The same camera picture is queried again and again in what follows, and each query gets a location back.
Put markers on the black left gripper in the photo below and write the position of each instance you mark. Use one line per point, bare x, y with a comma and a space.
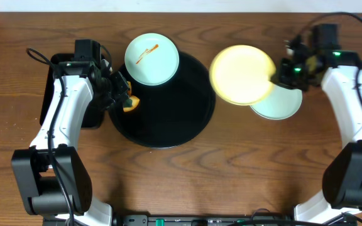
121, 91

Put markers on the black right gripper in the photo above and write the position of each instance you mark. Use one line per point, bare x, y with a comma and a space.
282, 78

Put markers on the orange green sponge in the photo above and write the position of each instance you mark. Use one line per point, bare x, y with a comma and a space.
132, 102

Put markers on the light green plate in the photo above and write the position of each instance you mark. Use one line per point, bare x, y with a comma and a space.
280, 104
151, 59

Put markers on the yellow plate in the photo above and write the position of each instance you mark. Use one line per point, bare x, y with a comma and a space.
240, 74

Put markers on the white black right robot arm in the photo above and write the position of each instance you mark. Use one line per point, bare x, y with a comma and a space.
339, 74

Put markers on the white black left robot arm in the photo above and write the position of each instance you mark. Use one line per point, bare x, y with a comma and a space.
51, 178

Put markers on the rectangular black tray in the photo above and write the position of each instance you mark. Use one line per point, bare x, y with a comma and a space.
93, 118

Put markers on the round black tray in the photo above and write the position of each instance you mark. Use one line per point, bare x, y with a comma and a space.
169, 114

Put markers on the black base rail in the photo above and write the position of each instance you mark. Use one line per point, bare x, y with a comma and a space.
203, 220

